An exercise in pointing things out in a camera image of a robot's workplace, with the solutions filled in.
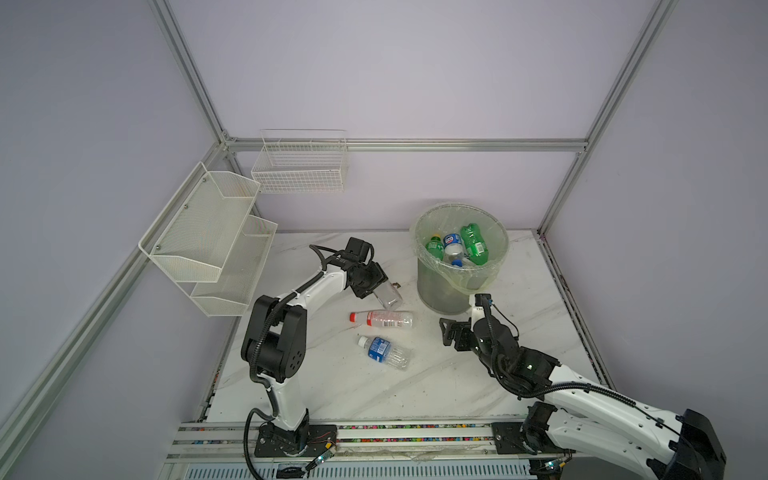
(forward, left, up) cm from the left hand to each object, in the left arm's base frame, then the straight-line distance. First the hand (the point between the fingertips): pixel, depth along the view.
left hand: (381, 284), depth 93 cm
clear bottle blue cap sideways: (-3, -2, -2) cm, 4 cm away
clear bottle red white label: (-10, -1, -5) cm, 11 cm away
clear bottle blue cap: (+7, -23, +9) cm, 25 cm away
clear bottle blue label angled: (-20, -1, -5) cm, 21 cm away
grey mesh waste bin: (-2, -18, -4) cm, 19 cm away
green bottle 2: (+6, -28, +11) cm, 31 cm away
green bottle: (+7, -17, +10) cm, 21 cm away
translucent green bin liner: (+16, -22, +13) cm, 30 cm away
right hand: (-17, -18, +5) cm, 25 cm away
